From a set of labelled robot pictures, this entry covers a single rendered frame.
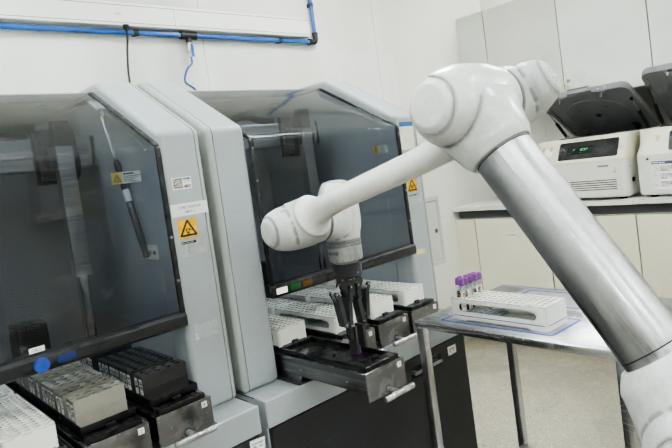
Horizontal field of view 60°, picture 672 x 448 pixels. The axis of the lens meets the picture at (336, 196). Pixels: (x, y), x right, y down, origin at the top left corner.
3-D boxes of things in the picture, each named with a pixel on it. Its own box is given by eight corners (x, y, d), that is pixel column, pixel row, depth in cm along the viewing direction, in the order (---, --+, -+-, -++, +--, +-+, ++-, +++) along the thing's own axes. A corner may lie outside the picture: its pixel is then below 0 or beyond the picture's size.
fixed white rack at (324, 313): (276, 327, 190) (273, 308, 190) (299, 318, 197) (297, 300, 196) (337, 338, 168) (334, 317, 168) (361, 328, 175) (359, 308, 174)
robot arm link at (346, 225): (343, 235, 159) (307, 245, 150) (335, 179, 158) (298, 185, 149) (372, 235, 151) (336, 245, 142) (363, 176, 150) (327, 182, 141)
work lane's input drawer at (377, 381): (216, 359, 187) (212, 332, 186) (252, 346, 196) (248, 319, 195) (382, 408, 133) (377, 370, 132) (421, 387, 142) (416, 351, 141)
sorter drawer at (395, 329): (252, 324, 225) (248, 301, 225) (280, 314, 234) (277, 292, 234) (392, 351, 171) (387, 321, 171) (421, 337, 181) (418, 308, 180)
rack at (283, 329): (224, 338, 185) (221, 319, 184) (250, 329, 192) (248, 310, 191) (280, 351, 163) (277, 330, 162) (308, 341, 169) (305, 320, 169)
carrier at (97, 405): (125, 407, 132) (121, 381, 132) (129, 409, 131) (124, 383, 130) (72, 427, 124) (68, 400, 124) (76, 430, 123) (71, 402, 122)
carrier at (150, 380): (186, 383, 142) (182, 359, 142) (190, 385, 141) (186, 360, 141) (140, 401, 135) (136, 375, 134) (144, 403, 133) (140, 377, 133)
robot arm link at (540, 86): (479, 95, 123) (442, 96, 114) (552, 44, 111) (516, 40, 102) (507, 150, 121) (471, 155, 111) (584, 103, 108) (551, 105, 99)
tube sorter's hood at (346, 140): (183, 287, 196) (154, 98, 192) (319, 251, 236) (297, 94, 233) (274, 299, 157) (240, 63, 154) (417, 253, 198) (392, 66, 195)
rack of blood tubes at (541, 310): (452, 318, 166) (449, 297, 166) (473, 309, 172) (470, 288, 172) (548, 332, 143) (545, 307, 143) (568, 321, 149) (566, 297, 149)
